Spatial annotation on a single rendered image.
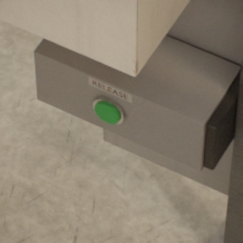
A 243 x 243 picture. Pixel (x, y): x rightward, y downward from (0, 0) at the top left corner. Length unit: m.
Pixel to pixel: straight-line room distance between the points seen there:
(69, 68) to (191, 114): 0.14
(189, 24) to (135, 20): 0.26
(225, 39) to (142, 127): 0.12
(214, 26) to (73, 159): 1.44
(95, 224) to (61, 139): 0.21
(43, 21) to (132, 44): 0.09
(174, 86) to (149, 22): 0.22
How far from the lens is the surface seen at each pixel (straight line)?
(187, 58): 1.50
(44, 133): 2.92
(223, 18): 1.46
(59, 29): 1.30
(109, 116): 1.50
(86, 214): 2.81
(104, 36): 1.27
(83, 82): 1.50
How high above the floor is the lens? 2.33
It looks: 53 degrees down
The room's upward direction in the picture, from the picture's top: straight up
